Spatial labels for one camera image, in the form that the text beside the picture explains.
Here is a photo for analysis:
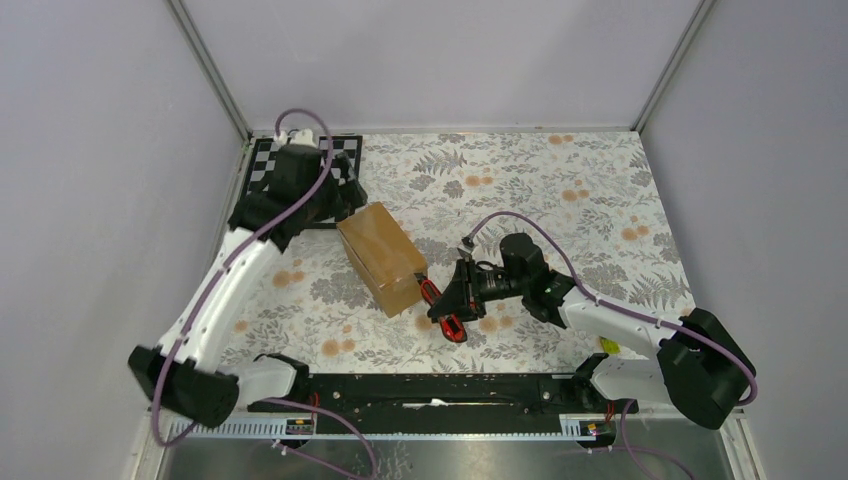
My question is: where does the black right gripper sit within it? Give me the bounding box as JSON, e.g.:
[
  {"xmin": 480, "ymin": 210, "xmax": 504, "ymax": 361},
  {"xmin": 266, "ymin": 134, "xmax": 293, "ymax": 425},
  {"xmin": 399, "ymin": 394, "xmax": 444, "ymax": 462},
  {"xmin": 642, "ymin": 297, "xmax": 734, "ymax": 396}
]
[{"xmin": 428, "ymin": 257, "xmax": 528, "ymax": 324}]

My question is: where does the red black utility knife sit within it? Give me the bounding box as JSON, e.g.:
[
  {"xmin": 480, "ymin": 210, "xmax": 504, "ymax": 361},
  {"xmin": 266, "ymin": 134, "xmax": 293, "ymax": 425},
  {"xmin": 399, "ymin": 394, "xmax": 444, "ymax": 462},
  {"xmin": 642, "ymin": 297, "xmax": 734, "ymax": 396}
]
[{"xmin": 415, "ymin": 273, "xmax": 468, "ymax": 344}]

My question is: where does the brown cardboard express box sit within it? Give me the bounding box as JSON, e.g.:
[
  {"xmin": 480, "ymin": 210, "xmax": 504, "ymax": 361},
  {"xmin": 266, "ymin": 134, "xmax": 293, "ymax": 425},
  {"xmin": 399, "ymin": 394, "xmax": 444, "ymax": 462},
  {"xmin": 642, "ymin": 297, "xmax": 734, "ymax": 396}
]
[{"xmin": 337, "ymin": 202, "xmax": 428, "ymax": 318}]

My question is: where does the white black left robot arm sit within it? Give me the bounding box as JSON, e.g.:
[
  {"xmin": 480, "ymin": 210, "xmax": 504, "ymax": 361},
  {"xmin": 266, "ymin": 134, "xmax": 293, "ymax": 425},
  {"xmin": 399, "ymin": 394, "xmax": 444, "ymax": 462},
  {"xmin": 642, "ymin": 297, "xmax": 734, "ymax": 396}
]
[{"xmin": 128, "ymin": 144, "xmax": 367, "ymax": 428}]

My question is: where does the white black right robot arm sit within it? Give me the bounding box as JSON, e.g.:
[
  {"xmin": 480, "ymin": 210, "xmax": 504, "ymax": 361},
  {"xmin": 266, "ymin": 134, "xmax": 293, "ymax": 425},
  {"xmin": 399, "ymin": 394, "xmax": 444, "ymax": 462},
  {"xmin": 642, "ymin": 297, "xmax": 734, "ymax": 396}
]
[{"xmin": 419, "ymin": 233, "xmax": 758, "ymax": 430}]

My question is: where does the black white checkerboard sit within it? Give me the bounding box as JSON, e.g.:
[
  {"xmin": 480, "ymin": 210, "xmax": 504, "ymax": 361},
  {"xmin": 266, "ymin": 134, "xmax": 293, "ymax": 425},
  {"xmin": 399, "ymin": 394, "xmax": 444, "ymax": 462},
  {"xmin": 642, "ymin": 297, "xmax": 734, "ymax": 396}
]
[{"xmin": 237, "ymin": 134, "xmax": 364, "ymax": 200}]

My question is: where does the green purple toy block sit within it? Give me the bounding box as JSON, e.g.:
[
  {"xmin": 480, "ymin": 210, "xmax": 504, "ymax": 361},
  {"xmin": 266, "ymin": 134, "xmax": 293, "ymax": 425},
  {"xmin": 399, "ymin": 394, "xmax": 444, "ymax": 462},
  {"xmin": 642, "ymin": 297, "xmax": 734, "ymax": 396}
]
[{"xmin": 599, "ymin": 337, "xmax": 621, "ymax": 355}]

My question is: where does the floral patterned table mat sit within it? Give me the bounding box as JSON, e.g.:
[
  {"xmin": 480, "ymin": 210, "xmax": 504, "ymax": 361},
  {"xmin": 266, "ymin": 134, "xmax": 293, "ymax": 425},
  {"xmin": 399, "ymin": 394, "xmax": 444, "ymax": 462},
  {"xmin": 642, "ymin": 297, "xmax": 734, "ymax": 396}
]
[{"xmin": 222, "ymin": 132, "xmax": 694, "ymax": 373}]

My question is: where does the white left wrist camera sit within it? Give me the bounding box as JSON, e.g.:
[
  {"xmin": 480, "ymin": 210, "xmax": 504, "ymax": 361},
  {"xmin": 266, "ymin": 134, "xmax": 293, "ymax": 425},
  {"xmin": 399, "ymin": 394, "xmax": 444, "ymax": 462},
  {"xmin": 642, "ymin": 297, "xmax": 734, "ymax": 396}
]
[{"xmin": 274, "ymin": 128, "xmax": 320, "ymax": 149}]

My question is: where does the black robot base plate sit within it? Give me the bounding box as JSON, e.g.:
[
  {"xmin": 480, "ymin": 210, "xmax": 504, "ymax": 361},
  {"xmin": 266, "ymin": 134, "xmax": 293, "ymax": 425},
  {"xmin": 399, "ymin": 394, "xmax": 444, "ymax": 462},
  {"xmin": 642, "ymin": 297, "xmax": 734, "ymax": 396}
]
[{"xmin": 287, "ymin": 373, "xmax": 639, "ymax": 437}]

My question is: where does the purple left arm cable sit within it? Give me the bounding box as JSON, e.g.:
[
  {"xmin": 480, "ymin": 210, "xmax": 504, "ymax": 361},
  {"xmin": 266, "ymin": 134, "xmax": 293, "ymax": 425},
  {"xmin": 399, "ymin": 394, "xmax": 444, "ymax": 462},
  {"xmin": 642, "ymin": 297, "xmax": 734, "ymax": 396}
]
[{"xmin": 149, "ymin": 108, "xmax": 380, "ymax": 480}]

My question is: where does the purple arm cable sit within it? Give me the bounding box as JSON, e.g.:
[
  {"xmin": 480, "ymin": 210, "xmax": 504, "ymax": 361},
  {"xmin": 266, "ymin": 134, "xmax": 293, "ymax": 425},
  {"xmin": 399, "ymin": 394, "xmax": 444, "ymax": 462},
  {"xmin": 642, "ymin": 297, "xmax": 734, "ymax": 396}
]
[
  {"xmin": 458, "ymin": 211, "xmax": 760, "ymax": 480},
  {"xmin": 149, "ymin": 108, "xmax": 380, "ymax": 480}
]

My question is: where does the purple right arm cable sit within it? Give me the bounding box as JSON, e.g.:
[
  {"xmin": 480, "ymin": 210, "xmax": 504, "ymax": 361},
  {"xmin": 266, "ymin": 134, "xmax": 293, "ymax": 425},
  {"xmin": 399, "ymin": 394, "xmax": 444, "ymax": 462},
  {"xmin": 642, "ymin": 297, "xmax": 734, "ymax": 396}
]
[{"xmin": 458, "ymin": 211, "xmax": 760, "ymax": 480}]

